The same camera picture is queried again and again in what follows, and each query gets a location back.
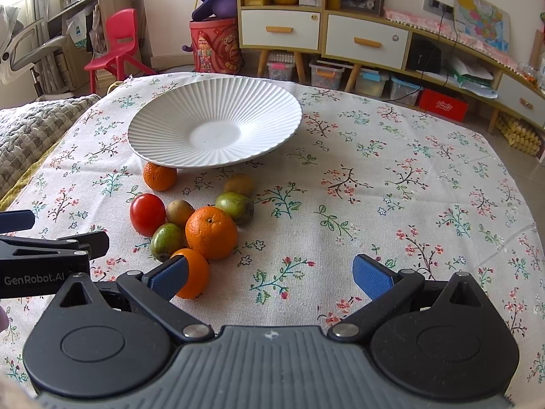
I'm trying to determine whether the smooth orange tomato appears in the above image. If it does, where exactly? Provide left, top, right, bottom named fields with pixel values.
left=172, top=248, right=210, bottom=299

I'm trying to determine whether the green fruit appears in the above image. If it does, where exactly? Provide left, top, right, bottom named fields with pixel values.
left=215, top=192, right=254, bottom=224
left=150, top=224, right=186, bottom=262

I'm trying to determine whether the red tomato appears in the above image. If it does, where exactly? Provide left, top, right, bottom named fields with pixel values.
left=129, top=193, right=166, bottom=237

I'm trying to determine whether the large orange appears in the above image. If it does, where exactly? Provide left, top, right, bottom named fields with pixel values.
left=185, top=206, right=238, bottom=261

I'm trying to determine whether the small mandarin orange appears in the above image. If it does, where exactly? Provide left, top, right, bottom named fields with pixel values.
left=142, top=162, right=177, bottom=192

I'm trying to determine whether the brown round fruit near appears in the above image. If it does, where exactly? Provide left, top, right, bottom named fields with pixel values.
left=165, top=199, right=195, bottom=228

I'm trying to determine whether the checked grey cushion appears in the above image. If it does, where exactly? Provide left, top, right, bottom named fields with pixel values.
left=1, top=94, right=100, bottom=197

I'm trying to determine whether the floral tablecloth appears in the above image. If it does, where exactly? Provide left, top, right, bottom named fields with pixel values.
left=13, top=73, right=544, bottom=408

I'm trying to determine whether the brown kiwi fruit far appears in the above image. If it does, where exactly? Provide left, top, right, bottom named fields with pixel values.
left=223, top=173, right=255, bottom=198

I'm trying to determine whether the white ribbed plate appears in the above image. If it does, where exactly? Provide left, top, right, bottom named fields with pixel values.
left=127, top=77, right=303, bottom=169

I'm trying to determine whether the white office chair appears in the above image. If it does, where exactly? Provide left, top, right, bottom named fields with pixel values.
left=1, top=5, right=71, bottom=102

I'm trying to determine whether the red box under cabinet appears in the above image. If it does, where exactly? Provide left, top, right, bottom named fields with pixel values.
left=418, top=89, right=468, bottom=122

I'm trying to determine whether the red plastic chair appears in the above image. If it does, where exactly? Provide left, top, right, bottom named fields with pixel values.
left=84, top=9, right=155, bottom=93

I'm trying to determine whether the red printed bucket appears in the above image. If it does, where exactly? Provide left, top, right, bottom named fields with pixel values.
left=189, top=18, right=243, bottom=75

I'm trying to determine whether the black speaker box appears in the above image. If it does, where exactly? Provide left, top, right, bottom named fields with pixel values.
left=406, top=38, right=442, bottom=74

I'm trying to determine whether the wooden bookshelf desk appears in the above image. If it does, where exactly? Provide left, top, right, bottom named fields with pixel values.
left=48, top=0, right=146, bottom=91

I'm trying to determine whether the purple toy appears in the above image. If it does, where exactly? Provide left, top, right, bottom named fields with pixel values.
left=191, top=0, right=237, bottom=21

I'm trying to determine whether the wooden cabinet with drawers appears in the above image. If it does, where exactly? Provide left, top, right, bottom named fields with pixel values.
left=237, top=1, right=544, bottom=128

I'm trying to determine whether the colourful map board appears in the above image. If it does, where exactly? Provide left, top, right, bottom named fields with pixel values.
left=454, top=0, right=510, bottom=53

